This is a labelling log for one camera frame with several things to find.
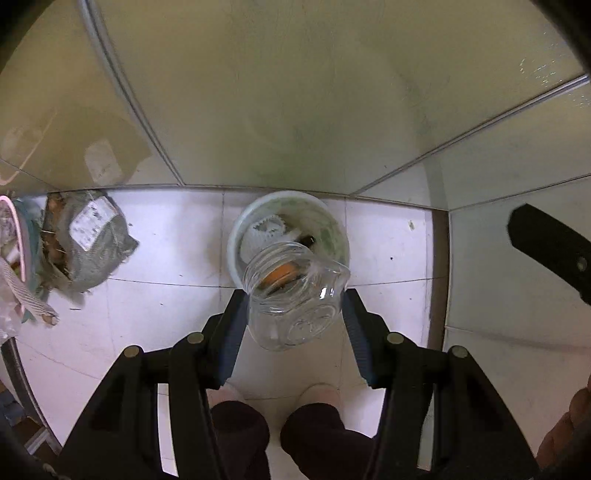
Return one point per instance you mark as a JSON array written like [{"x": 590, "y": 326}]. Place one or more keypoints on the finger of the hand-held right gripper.
[{"x": 549, "y": 249}]

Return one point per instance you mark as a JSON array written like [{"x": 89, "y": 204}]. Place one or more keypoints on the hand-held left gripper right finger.
[{"x": 358, "y": 337}]

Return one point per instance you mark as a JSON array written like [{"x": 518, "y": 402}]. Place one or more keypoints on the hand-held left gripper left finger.
[{"x": 231, "y": 337}]

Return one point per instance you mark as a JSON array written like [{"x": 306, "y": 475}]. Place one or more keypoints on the clear glass jar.
[{"x": 295, "y": 318}]

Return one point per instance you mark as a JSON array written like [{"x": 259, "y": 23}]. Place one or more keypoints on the white bag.
[{"x": 263, "y": 236}]

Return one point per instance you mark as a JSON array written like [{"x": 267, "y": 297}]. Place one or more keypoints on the white plastic bowl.
[{"x": 332, "y": 226}]

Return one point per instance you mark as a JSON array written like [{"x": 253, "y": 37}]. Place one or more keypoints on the person's right hand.
[{"x": 570, "y": 438}]

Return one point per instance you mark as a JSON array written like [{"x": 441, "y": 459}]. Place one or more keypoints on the pink slipper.
[
  {"x": 321, "y": 393},
  {"x": 228, "y": 396}
]

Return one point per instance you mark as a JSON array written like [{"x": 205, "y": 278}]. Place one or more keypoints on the person's left leg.
[{"x": 240, "y": 438}]

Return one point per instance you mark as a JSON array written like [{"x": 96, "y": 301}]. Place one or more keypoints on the person's leg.
[
  {"x": 323, "y": 443},
  {"x": 240, "y": 438}
]

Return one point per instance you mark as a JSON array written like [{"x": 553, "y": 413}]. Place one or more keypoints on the person's right leg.
[{"x": 323, "y": 443}]

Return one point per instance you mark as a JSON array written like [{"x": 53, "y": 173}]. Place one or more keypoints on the grey plastic bag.
[{"x": 92, "y": 240}]

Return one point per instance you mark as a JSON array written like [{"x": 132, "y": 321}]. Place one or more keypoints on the pink bin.
[{"x": 25, "y": 240}]

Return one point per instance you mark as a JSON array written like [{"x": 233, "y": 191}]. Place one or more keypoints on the dark metal frame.
[{"x": 21, "y": 383}]

